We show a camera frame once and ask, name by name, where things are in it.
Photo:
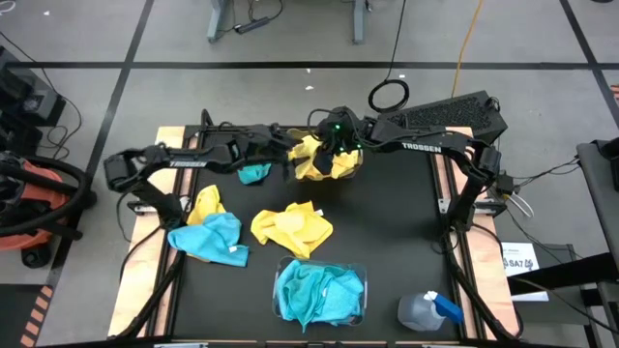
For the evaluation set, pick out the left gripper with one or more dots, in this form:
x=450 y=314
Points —
x=271 y=142

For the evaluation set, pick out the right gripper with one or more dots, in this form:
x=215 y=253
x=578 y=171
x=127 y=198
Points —
x=341 y=133

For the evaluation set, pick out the yellow microfiber towel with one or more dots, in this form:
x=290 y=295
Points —
x=302 y=159
x=290 y=227
x=345 y=164
x=207 y=200

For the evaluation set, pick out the blue microfiber towel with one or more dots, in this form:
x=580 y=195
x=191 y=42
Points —
x=254 y=173
x=213 y=241
x=345 y=295
x=295 y=290

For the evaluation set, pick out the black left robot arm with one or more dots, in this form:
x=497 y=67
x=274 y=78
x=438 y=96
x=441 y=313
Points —
x=208 y=157

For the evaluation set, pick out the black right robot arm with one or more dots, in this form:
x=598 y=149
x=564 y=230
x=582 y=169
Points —
x=450 y=145

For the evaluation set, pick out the clear plastic basket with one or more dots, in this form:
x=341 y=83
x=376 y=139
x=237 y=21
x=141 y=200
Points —
x=362 y=268
x=355 y=175

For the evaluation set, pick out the black table mat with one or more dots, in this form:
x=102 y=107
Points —
x=387 y=232

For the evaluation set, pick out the black power strip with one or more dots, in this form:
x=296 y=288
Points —
x=252 y=25

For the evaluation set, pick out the grey desk leg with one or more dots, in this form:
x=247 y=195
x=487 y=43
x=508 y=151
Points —
x=217 y=21
x=358 y=21

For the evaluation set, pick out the black perforated computer case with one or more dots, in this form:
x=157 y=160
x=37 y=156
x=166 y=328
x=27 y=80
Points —
x=450 y=113

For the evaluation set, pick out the grey spray bottle blue trigger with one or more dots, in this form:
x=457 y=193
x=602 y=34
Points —
x=418 y=314

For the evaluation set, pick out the black power adapter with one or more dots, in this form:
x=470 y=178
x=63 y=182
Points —
x=505 y=183

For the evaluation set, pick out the white paper sign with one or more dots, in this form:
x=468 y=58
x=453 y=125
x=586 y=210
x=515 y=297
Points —
x=520 y=263

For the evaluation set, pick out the orange shop vacuum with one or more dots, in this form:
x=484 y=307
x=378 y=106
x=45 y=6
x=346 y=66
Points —
x=34 y=186

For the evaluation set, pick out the black equipment box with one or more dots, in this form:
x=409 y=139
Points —
x=24 y=96

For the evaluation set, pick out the black desk beam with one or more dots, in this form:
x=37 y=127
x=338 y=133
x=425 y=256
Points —
x=570 y=273

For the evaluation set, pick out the grey side desk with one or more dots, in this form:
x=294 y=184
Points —
x=599 y=193

